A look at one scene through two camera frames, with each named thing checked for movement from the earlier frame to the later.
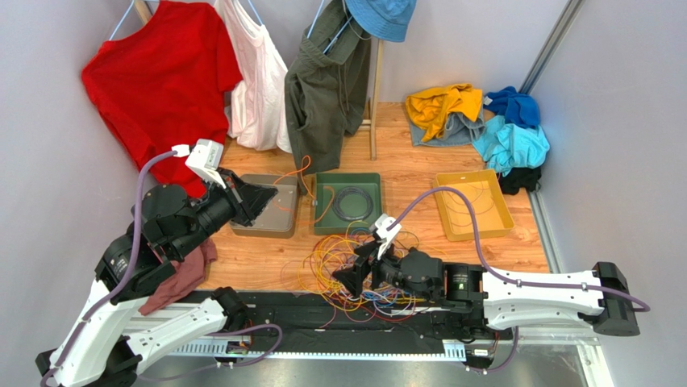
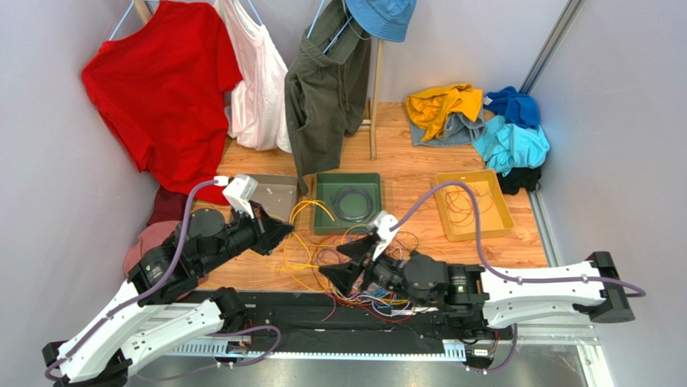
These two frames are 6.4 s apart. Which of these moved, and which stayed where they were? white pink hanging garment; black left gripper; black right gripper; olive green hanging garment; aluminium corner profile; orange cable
Moved: orange cable; black left gripper
Stayed: olive green hanging garment; black right gripper; aluminium corner profile; white pink hanging garment
